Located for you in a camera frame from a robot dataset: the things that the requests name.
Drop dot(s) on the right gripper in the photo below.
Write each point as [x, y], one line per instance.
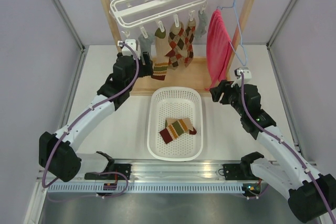
[226, 86]

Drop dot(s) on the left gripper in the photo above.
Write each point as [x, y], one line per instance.
[147, 70]

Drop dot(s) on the beige striped sock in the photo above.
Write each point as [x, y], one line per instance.
[162, 48]
[174, 128]

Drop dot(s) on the grey sock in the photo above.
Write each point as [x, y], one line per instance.
[146, 43]
[201, 29]

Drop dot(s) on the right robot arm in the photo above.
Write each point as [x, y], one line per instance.
[308, 193]

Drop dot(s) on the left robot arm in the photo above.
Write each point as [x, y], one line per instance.
[57, 151]

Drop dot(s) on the white clip sock hanger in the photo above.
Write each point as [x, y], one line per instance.
[137, 13]

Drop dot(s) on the wooden clothes rack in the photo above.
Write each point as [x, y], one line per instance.
[194, 76]

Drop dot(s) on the argyle sock left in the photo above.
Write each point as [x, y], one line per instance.
[178, 51]

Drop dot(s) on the argyle sock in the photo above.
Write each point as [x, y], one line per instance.
[189, 37]
[178, 51]

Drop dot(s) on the pink towel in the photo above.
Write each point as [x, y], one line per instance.
[218, 48]

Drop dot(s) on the white perforated plastic basket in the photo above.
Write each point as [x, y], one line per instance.
[177, 103]

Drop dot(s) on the argyle sock right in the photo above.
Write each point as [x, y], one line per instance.
[189, 37]

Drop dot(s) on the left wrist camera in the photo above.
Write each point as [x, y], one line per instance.
[129, 46]

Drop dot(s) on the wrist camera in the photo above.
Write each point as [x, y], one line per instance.
[242, 74]
[129, 46]

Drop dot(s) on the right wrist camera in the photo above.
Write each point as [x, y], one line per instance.
[242, 74]

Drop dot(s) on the blue wire hanger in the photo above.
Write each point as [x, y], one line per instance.
[233, 6]

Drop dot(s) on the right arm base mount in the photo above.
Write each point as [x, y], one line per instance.
[242, 171]

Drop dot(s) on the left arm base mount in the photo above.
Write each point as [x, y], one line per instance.
[115, 170]

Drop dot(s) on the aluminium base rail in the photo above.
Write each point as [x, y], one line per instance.
[173, 171]

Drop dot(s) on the left aluminium frame post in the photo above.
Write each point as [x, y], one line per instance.
[64, 16]

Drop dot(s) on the aluminium frame post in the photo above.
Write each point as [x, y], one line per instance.
[288, 10]
[64, 16]

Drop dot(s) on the right aluminium frame post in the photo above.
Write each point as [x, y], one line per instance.
[288, 10]

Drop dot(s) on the white slotted cable duct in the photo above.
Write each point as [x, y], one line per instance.
[89, 187]

